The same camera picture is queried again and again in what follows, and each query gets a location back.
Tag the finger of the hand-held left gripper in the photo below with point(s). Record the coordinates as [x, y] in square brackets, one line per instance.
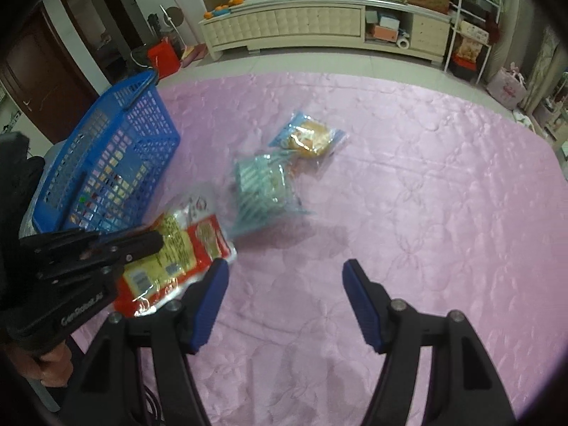
[88, 262]
[133, 240]

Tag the red bin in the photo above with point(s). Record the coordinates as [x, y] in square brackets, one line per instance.
[164, 57]

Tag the clear bread packet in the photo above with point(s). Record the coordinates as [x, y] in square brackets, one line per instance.
[310, 137]

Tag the large red yellow-label packet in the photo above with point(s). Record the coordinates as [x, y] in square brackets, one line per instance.
[199, 239]

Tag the orange flat box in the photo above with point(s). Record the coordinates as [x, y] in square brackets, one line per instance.
[384, 32]

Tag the pink bag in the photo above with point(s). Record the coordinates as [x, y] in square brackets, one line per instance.
[508, 88]

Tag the blue plastic basket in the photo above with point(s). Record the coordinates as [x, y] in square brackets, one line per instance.
[111, 151]

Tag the dark wooden door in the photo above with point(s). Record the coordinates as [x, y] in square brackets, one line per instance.
[40, 71]

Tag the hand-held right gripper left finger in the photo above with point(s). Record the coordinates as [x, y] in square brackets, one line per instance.
[206, 306]

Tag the cream tufted low cabinet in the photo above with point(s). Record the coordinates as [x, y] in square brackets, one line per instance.
[284, 22]

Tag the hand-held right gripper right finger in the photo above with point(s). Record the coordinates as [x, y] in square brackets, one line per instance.
[361, 306]

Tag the pink quilted tablecloth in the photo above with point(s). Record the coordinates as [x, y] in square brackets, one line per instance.
[421, 186]

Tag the person's left hand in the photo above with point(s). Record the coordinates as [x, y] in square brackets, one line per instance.
[53, 366]

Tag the white tape roll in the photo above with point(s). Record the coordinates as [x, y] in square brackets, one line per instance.
[404, 43]

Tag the light blue striped packet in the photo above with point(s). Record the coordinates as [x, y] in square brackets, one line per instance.
[262, 186]

